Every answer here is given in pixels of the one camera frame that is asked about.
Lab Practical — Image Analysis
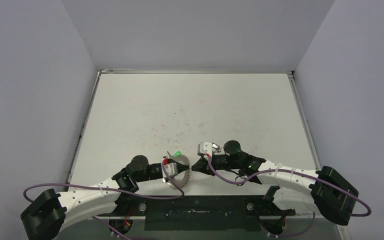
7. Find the metal disc with keyrings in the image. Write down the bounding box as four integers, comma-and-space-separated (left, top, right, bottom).
166, 153, 191, 190

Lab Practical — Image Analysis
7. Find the key with green tag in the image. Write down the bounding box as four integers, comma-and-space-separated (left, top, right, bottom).
173, 151, 182, 158

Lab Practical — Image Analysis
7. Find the key with black head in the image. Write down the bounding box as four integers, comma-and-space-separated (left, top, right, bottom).
211, 143, 221, 153

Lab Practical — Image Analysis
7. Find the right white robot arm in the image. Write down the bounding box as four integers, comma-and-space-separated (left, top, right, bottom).
191, 140, 359, 226

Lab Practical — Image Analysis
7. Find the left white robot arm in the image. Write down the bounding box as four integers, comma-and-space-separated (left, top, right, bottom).
20, 155, 178, 240

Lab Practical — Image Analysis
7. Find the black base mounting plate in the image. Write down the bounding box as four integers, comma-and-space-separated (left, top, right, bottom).
107, 195, 296, 232

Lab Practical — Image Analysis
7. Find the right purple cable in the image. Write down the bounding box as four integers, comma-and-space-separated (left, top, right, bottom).
205, 154, 372, 218

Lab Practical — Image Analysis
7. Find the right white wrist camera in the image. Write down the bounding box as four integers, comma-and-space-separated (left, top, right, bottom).
197, 142, 213, 161

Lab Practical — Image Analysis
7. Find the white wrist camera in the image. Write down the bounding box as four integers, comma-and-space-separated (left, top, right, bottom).
161, 158, 179, 181
197, 142, 213, 161

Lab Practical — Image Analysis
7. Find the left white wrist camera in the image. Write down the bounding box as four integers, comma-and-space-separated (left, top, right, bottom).
161, 158, 179, 181

